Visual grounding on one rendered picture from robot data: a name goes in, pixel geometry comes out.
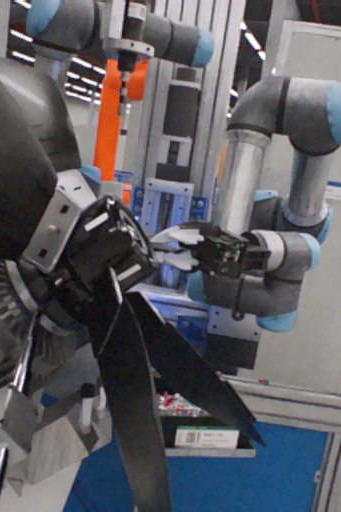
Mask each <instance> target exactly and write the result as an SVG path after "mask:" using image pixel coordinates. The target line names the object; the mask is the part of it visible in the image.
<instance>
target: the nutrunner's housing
mask: <svg viewBox="0 0 341 512"><path fill-rule="evenodd" d="M146 6H148V0H127V1H126V3H124V11H123V20H122V29H121V37H120V38H122V39H130V40H135V41H139V43H141V37H142V29H143V28H144V22H145V13H146ZM117 54H118V59H117V60H118V61H117V63H118V64H117V68H116V69H117V70H118V72H129V73H130V74H133V73H134V72H135V66H136V64H135V63H136V58H137V57H139V55H137V54H135V53H131V52H124V51H117Z"/></svg>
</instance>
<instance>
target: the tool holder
mask: <svg viewBox="0 0 341 512"><path fill-rule="evenodd" d="M99 1H102V2H104V10H102V19H101V28H100V37H99V38H100V39H103V45H102V50H103V51H104V52H107V53H110V54H113V55H116V56H118V54H117V51H124V52H131V53H135V54H137V55H139V57H137V58H136V59H152V58H153V56H154V48H153V47H151V46H149V45H146V44H143V43H139V41H135V40H130V39H122V38H120V37H121V29H122V20H123V11H124V3H126V1H127V0H99Z"/></svg>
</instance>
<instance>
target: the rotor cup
mask: <svg viewBox="0 0 341 512"><path fill-rule="evenodd" d="M104 213H106V214H107V217H108V219H106V220H104V221H103V222H101V223H99V224H98V225H96V226H95V227H92V228H90V229H89V230H86V228H85V226H86V225H87V224H89V223H91V222H92V221H95V220H96V219H98V218H100V217H101V215H103V214H104ZM127 226H130V227H131V228H134V229H135V230H136V232H137V238H138V239H137V240H135V239H134V238H133V236H131V234H130V232H129V230H128V228H127ZM19 262H20V265H21V268H22V270H23V274H24V276H25V278H26V280H27V282H28V284H29V286H30V287H32V289H33V291H34V292H35V295H36V296H37V298H38V299H39V301H40V302H41V303H42V305H43V306H44V307H45V308H46V309H47V311H48V313H49V314H50V315H51V316H53V317H54V318H55V319H56V320H57V321H59V322H60V323H61V324H63V325H64V326H66V327H68V328H70V329H74V330H75V331H80V329H82V328H84V327H86V326H87V324H86V319H85V317H86V315H87V312H88V306H89V304H91V301H92V298H93V296H95V293H96V290H97V287H98V285H99V282H100V280H101V277H102V274H103V271H104V268H105V266H106V264H109V266H110V268H112V269H113V271H115V275H116V279H117V282H118V285H119V289H120V293H121V295H122V294H124V293H125V292H127V291H129V289H130V288H133V287H135V286H136V285H138V284H140V283H141V282H143V281H145V280H147V279H148V278H150V277H153V276H154V275H155V274H156V273H157V271H158V270H159V263H158V259H157V256H156V253H155V250H154V248H153V246H152V244H150V242H149V240H148V238H147V237H146V234H145V232H144V230H143V229H142V227H141V225H140V224H139V222H138V221H137V219H136V218H135V215H134V214H133V212H131V211H130V210H129V208H128V207H127V206H126V205H125V203H124V202H123V201H122V200H121V199H120V197H119V196H118V195H116V194H114V193H111V192H108V193H104V194H103V195H101V196H100V198H98V199H96V200H95V201H92V202H91V203H89V204H88V205H86V206H84V207H83V208H81V212H80V215H79V218H78V220H77V222H76V224H75V226H73V228H72V230H71V232H70V235H69V238H68V240H67V242H66V244H65V246H64V248H63V250H62V252H61V255H60V257H59V259H58V261H57V263H56V265H55V267H54V269H52V270H51V271H49V272H48V275H47V274H45V272H43V271H41V270H39V269H38V268H36V267H34V266H33V265H30V264H28V263H27V262H25V261H23V260H21V259H19ZM137 264H138V265H139V266H140V267H141V268H140V269H138V270H136V271H135V273H133V274H130V275H129V276H127V277H125V278H124V279H122V280H119V279H118V278H117V277H118V276H120V275H121V274H123V273H125V271H126V270H128V269H130V268H131V267H134V266H136V265H137Z"/></svg>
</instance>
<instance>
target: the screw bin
mask: <svg viewBox="0 0 341 512"><path fill-rule="evenodd" d="M153 378H154V383H155V388H156V394H159V395H164V393H165V392H166V393H167V394H166V396H168V395H170V396H174V395H175V394H177V393H176V392H175V391H174V389H173V388H172V387H171V386H170V385H168V384H167V383H166V382H165V381H164V380H163V378H162V377H153ZM222 382H223V383H224V384H225V386H226V387H227V388H228V390H230V391H231V393H232V395H233V396H234V397H235V399H236V400H237V401H238V403H239V404H240V406H241V407H242V408H243V410H244V411H245V413H246V414H247V417H248V418H249V420H250V421H251V423H254V424H256V423H257V418H255V415H254V414H253V413H252V411H250V410H249V409H248V407H247V406H246V404H245V403H244V402H243V400H242V399H241V398H240V396H239V395H238V393H237V391H236V390H235V388H234V387H233V386H232V384H231V383H230V381H229V380H222ZM160 420H161V426H162V433H163V440H164V447H165V448H187V449H246V450H248V444H249V437H248V436H246V435H244V434H243V433H241V432H240V431H238V430H236V429H235V428H233V427H230V426H229V425H227V424H225V423H224V422H222V421H220V420H219V419H217V418H215V417H205V416H168V415H160Z"/></svg>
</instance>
